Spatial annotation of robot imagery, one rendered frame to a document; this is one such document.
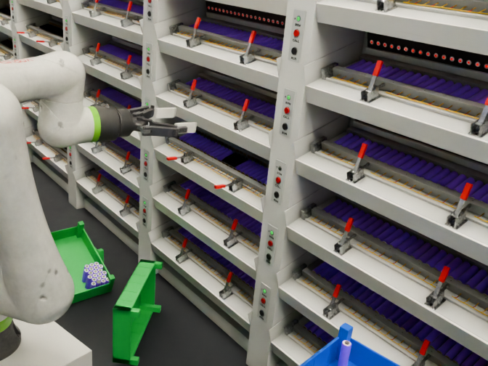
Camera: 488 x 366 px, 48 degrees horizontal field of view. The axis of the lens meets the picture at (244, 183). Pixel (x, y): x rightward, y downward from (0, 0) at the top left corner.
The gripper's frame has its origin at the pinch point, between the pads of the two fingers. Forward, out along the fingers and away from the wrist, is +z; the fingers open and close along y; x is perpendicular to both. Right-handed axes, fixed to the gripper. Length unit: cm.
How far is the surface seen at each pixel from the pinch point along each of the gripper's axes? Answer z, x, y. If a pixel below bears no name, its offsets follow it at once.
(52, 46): 10, -15, -130
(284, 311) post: 21, -46, 40
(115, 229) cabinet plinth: 19, -79, -64
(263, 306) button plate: 16, -46, 36
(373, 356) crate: -5, -14, 85
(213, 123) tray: 12.9, -2.2, -0.9
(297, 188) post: 16.7, -6.1, 35.6
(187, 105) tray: 13.0, -2.0, -16.0
